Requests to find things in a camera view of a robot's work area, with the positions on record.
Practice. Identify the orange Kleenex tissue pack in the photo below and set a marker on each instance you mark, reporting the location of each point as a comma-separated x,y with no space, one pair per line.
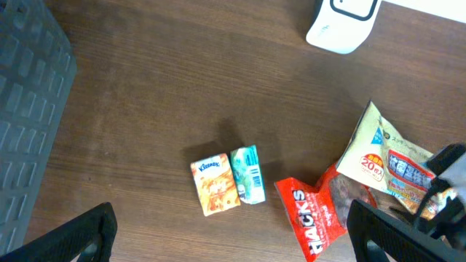
214,181

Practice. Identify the beige wet wipes pack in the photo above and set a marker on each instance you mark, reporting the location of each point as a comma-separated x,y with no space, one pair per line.
379,157

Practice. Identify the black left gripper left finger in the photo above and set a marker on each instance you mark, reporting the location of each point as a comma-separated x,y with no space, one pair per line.
88,237

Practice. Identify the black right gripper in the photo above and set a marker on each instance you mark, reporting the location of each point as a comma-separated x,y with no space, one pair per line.
449,167

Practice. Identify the grey plastic basket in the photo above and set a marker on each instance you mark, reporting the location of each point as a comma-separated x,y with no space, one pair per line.
38,68

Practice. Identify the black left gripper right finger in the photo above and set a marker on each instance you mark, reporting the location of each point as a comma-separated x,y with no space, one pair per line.
377,236

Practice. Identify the red Hacks candy bag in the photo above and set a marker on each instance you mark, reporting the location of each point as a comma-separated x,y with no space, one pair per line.
318,214

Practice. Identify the white black barcode scanner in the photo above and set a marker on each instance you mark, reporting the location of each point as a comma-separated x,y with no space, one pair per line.
341,26

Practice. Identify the green Kleenex tissue pack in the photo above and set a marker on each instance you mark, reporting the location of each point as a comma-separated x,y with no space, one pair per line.
247,175

